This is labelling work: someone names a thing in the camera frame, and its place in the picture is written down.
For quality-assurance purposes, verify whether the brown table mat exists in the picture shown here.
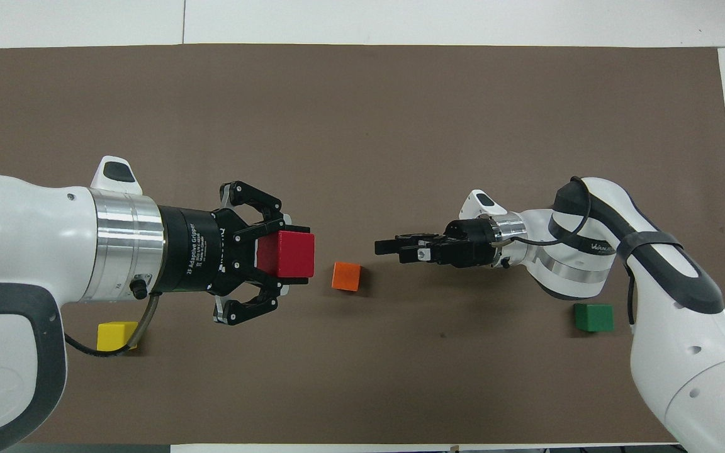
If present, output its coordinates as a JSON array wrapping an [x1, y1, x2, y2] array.
[[0, 43, 725, 445]]

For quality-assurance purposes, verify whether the orange wooden block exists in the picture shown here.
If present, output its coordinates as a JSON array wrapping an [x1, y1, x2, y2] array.
[[331, 262, 362, 293]]

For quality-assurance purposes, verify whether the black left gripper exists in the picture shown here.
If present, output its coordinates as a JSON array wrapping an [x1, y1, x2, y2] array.
[[160, 181, 310, 327]]

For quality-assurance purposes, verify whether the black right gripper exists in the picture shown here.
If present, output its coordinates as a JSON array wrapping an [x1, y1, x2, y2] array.
[[374, 216, 499, 269]]

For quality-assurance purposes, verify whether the green wooden block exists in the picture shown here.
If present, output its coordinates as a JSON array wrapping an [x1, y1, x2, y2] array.
[[573, 303, 615, 333]]

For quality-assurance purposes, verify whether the yellow wooden block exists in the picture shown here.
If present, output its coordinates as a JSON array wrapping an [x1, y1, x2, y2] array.
[[96, 322, 140, 352]]

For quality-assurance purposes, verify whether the red wooden block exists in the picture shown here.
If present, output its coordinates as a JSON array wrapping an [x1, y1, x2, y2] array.
[[256, 230, 316, 279]]

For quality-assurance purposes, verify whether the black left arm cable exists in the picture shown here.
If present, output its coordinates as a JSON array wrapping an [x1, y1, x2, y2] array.
[[64, 292, 161, 358]]

